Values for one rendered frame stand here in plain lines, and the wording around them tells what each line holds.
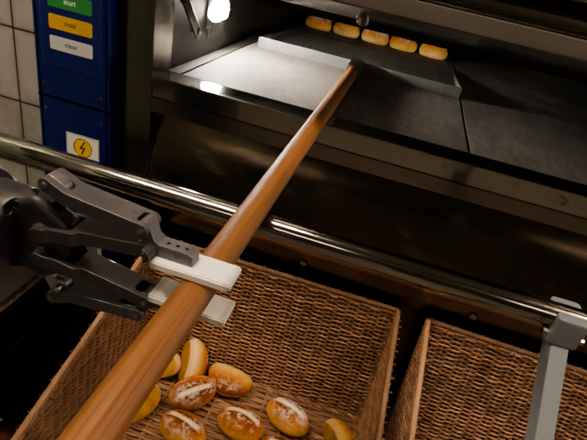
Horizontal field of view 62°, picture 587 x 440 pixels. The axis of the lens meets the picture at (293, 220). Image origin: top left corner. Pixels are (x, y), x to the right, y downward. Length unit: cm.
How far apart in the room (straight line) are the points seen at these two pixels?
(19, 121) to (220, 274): 88
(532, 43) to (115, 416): 62
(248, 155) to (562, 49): 57
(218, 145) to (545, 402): 71
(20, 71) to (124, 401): 93
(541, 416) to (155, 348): 42
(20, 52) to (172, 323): 87
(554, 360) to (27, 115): 106
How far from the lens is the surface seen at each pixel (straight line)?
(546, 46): 72
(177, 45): 108
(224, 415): 104
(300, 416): 106
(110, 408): 33
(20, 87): 119
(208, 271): 41
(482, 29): 71
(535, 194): 94
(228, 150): 100
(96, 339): 101
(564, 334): 61
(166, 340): 36
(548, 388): 61
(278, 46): 138
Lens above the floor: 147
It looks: 30 degrees down
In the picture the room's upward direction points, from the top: 13 degrees clockwise
